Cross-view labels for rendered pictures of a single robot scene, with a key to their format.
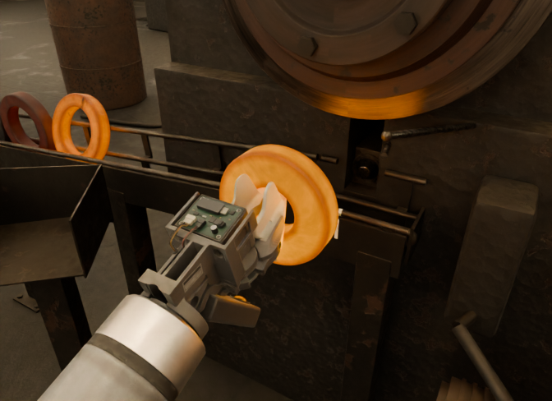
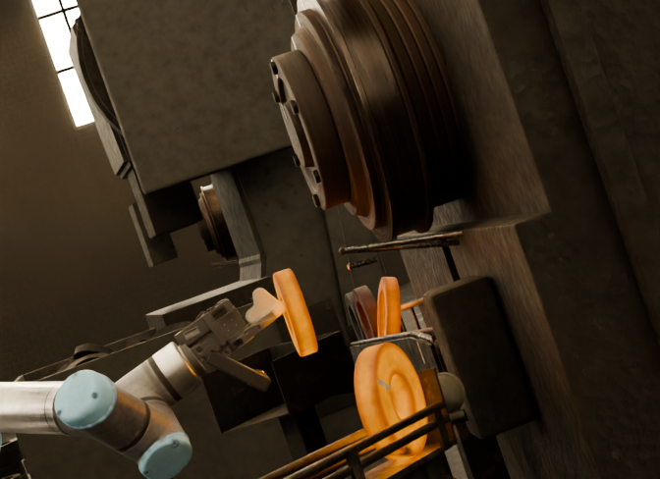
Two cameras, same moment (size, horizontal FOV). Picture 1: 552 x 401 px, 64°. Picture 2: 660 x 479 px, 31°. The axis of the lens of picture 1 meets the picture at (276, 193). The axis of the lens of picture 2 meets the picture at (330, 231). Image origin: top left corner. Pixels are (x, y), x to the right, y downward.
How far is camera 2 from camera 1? 186 cm
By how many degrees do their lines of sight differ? 59
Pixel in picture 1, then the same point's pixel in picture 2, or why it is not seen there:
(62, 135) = (381, 323)
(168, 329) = (169, 351)
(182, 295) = (185, 341)
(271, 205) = (263, 304)
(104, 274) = not seen: outside the picture
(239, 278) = (223, 340)
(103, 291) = not seen: outside the picture
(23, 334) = not seen: outside the picture
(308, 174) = (279, 282)
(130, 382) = (145, 368)
